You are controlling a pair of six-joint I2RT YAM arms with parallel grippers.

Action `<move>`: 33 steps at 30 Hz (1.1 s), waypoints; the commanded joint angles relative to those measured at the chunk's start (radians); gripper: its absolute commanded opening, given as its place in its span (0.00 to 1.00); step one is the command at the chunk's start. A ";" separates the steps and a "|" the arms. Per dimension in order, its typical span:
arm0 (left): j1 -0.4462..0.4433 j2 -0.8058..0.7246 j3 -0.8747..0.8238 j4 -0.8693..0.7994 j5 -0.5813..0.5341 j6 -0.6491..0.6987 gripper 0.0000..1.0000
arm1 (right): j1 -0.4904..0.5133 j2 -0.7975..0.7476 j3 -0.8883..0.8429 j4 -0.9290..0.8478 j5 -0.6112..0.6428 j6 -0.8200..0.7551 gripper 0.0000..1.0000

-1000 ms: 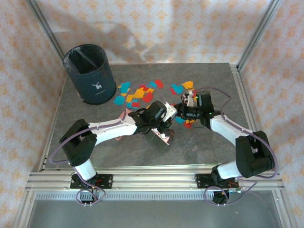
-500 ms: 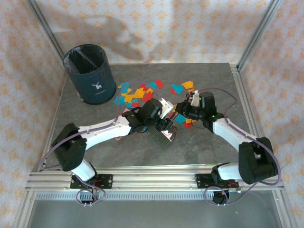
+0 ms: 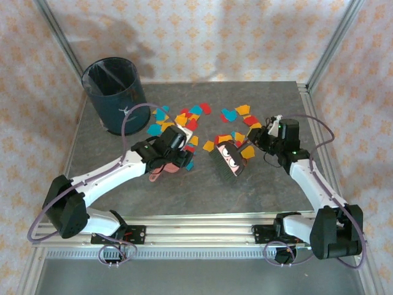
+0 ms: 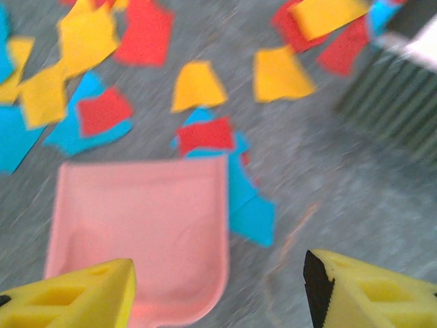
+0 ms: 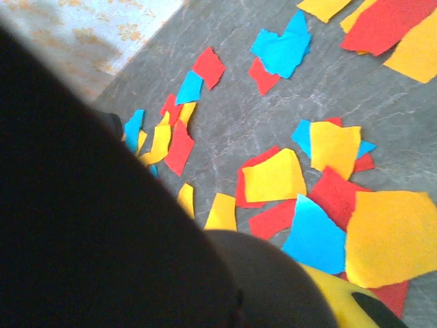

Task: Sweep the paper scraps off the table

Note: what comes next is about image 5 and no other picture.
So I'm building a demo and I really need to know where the blue paper scrap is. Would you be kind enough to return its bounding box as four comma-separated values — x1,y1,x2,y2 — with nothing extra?
281,193,348,275
291,118,313,159
175,70,205,106
250,10,313,80
124,109,145,154
356,139,378,160

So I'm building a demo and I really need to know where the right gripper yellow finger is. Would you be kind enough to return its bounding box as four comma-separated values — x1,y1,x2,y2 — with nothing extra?
299,262,410,328

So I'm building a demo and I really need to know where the yellow paper scrap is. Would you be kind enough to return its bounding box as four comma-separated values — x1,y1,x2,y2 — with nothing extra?
150,111,173,163
178,101,197,126
138,151,169,167
344,190,437,290
309,121,362,181
176,183,196,220
339,0,376,35
241,148,308,204
135,129,148,157
296,0,352,24
382,8,437,85
203,193,238,232

